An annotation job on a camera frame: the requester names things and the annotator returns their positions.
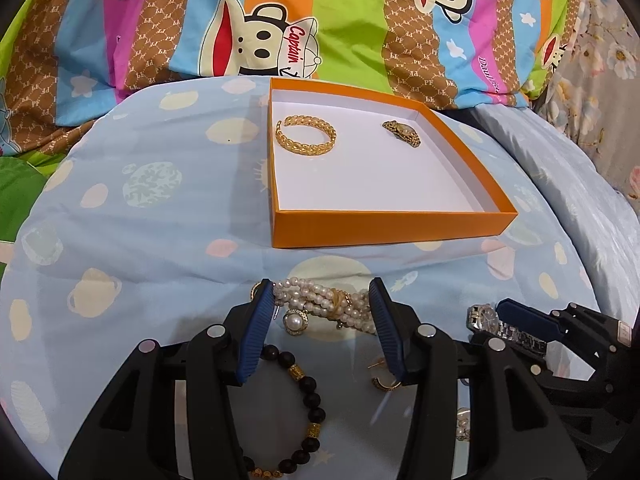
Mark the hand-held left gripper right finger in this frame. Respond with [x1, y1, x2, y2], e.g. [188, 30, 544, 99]
[367, 277, 586, 480]

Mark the grey floral cloth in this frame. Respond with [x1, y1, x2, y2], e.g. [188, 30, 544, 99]
[532, 0, 640, 196]

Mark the black bead bracelet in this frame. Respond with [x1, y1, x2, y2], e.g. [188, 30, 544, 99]
[240, 344, 328, 480]

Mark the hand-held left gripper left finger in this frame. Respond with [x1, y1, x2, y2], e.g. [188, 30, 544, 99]
[57, 280, 276, 480]

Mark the pearl multi-strand bracelet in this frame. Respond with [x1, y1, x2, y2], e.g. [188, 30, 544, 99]
[272, 280, 378, 336]

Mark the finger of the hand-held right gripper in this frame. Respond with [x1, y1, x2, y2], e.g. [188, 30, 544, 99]
[517, 342, 616, 411]
[496, 298, 622, 347]

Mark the cartoon monkey striped blanket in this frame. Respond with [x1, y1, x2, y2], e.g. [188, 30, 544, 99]
[0, 0, 586, 156]

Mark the pale blue quilt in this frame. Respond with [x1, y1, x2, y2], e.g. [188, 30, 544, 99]
[470, 102, 640, 341]

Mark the gold wristwatch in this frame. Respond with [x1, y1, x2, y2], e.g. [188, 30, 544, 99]
[382, 119, 422, 148]

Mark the orange cardboard box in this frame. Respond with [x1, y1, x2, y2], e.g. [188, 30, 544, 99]
[270, 77, 518, 249]

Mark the gold braided cuff bracelet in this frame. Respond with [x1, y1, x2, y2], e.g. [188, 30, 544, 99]
[276, 115, 337, 157]

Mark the silver metal wristwatch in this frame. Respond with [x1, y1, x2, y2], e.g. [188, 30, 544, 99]
[466, 304, 548, 356]

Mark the light blue patterned pillow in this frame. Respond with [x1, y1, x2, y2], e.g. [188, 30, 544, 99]
[0, 76, 608, 480]

